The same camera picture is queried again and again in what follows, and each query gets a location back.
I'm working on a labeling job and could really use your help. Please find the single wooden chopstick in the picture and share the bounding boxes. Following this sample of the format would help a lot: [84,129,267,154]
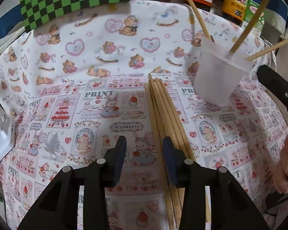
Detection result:
[175,0,213,41]
[229,0,273,54]
[245,37,288,61]

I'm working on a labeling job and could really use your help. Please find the printed tablecloth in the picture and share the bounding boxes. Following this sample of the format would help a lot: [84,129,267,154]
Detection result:
[0,0,288,230]

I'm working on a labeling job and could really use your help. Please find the translucent plastic cup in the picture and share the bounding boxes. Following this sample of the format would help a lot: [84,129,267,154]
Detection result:
[193,38,254,107]

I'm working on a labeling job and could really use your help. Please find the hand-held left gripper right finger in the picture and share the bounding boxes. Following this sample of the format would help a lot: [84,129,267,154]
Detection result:
[162,136,270,230]

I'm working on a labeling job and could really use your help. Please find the person's right hand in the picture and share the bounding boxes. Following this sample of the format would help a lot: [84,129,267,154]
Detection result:
[272,132,288,194]

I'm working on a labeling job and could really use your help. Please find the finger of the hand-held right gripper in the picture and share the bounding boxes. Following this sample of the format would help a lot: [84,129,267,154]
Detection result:
[256,65,288,135]

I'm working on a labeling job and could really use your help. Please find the green checkered box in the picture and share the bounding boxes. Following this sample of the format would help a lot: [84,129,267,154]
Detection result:
[19,0,132,33]

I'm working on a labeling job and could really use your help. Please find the green milk carton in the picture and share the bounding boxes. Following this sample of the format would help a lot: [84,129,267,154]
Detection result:
[241,0,267,38]

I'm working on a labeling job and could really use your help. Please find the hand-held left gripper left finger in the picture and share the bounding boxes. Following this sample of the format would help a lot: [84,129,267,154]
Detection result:
[18,135,127,230]

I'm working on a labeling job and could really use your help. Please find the pile of wooden chopsticks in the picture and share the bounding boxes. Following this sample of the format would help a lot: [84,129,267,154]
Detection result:
[145,73,212,230]

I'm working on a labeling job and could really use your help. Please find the dark bottle with yellow label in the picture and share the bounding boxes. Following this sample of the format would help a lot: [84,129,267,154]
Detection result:
[221,0,250,27]

